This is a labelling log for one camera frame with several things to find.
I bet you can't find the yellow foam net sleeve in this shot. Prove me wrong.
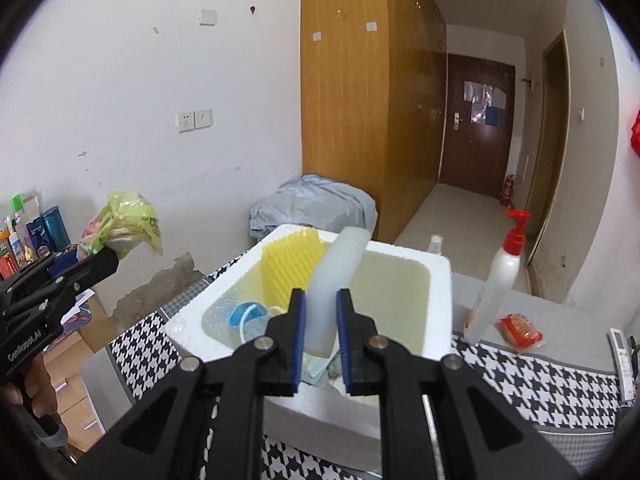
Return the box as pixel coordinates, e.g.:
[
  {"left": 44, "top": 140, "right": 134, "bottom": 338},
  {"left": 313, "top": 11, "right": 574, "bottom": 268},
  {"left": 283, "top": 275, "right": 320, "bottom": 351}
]
[{"left": 262, "top": 227, "right": 321, "bottom": 311}]

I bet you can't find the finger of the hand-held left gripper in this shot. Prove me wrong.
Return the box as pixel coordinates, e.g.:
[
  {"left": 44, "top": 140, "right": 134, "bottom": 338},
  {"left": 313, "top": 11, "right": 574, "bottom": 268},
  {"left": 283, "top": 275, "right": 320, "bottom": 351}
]
[
  {"left": 15, "top": 249, "right": 120, "bottom": 320},
  {"left": 0, "top": 251, "right": 81, "bottom": 301}
]

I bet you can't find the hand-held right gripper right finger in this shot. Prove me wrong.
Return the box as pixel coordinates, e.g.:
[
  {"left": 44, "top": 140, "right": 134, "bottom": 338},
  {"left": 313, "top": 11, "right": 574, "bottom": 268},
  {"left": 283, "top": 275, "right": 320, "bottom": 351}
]
[{"left": 336, "top": 287, "right": 581, "bottom": 480}]

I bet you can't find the red snack packet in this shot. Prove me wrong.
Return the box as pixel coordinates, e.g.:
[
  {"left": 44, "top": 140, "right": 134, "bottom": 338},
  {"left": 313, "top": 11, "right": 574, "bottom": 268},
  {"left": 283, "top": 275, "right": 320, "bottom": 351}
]
[{"left": 494, "top": 312, "right": 545, "bottom": 356}]

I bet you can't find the white lotion bottle red pump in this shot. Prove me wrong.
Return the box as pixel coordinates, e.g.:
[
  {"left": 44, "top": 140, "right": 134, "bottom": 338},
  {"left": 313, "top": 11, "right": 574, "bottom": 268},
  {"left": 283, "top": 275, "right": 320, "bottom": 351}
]
[{"left": 465, "top": 210, "right": 531, "bottom": 343}]

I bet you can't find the houndstooth table cloth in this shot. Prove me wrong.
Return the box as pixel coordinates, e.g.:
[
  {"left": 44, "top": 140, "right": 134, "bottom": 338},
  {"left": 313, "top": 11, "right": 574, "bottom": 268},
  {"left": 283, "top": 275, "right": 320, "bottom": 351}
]
[{"left": 107, "top": 260, "right": 631, "bottom": 480}]

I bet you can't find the white remote control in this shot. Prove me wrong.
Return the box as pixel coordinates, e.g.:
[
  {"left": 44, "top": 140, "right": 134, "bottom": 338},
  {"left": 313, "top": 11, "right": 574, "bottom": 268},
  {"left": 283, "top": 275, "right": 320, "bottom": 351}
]
[{"left": 609, "top": 327, "right": 636, "bottom": 401}]

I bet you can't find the grey blue cloth cover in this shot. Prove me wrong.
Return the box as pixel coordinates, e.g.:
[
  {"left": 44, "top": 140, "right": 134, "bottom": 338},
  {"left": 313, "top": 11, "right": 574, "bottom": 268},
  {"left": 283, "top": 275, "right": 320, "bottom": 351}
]
[{"left": 248, "top": 175, "right": 378, "bottom": 241}]

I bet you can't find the green cap bottle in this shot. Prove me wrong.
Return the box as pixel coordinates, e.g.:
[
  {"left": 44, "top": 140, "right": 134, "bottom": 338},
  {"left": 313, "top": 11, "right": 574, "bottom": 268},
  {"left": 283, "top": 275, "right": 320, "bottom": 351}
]
[{"left": 11, "top": 194, "right": 28, "bottom": 241}]

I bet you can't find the dark brown door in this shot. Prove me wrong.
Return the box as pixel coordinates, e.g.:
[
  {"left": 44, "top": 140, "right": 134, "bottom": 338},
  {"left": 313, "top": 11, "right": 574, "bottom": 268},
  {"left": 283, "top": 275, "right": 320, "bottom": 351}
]
[{"left": 439, "top": 53, "right": 516, "bottom": 200}]

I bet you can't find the white foam box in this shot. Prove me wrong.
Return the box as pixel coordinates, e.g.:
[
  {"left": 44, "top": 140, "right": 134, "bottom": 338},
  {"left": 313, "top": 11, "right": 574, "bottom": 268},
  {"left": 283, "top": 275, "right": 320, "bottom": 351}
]
[{"left": 165, "top": 225, "right": 453, "bottom": 471}]

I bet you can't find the light wooden side door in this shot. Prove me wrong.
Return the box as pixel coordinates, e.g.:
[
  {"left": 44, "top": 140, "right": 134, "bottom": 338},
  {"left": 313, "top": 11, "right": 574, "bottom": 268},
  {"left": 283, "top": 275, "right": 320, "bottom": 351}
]
[{"left": 525, "top": 30, "right": 571, "bottom": 261}]

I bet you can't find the light blue face mask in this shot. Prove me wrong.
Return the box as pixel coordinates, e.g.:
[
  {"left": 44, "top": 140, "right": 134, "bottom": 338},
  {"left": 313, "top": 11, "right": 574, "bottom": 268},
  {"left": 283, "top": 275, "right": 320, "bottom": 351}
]
[{"left": 227, "top": 301, "right": 288, "bottom": 346}]

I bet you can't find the blue cylindrical can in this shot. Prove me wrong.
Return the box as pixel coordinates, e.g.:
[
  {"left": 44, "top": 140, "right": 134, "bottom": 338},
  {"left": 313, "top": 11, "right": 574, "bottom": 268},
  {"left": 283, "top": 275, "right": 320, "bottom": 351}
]
[{"left": 41, "top": 206, "right": 71, "bottom": 251}]

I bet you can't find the green snack packet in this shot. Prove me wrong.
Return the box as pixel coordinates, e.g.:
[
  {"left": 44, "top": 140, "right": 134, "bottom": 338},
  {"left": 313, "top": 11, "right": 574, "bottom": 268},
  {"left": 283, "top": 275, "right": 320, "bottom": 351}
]
[{"left": 80, "top": 190, "right": 165, "bottom": 258}]

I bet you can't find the person's left hand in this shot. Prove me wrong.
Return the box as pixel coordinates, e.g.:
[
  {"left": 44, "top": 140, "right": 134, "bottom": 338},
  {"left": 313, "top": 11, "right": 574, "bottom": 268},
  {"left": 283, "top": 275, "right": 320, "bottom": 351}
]
[{"left": 2, "top": 357, "right": 53, "bottom": 421}]

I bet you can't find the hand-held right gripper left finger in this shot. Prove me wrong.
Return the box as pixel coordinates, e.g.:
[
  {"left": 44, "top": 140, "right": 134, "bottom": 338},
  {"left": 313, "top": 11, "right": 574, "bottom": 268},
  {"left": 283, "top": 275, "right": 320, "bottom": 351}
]
[{"left": 67, "top": 287, "right": 308, "bottom": 480}]

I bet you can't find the wooden wardrobe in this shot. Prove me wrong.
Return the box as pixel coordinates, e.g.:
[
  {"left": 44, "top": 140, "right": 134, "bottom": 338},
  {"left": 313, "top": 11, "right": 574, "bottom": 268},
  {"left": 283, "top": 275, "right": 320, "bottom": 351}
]
[{"left": 300, "top": 0, "right": 447, "bottom": 248}]

